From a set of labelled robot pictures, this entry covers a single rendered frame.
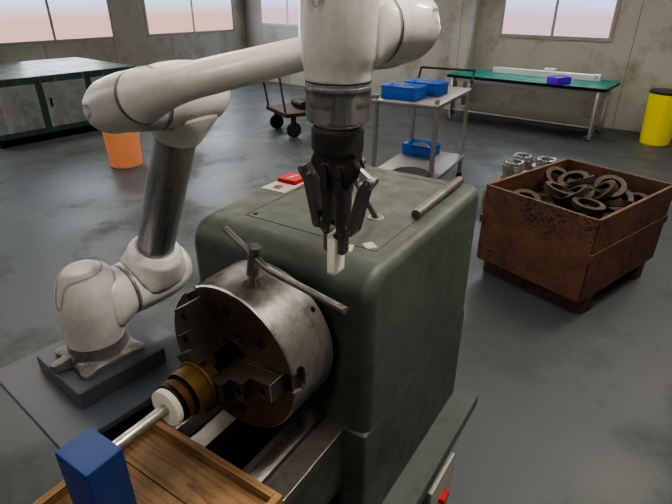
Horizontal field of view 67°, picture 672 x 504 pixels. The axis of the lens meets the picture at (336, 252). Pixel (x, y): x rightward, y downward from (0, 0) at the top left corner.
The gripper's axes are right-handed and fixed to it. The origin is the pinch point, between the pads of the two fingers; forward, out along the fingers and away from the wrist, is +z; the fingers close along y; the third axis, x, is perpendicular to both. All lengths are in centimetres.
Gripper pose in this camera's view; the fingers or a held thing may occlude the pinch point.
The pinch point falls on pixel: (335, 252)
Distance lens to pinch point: 79.9
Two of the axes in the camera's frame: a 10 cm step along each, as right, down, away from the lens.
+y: 8.4, 2.6, -4.8
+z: -0.1, 8.9, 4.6
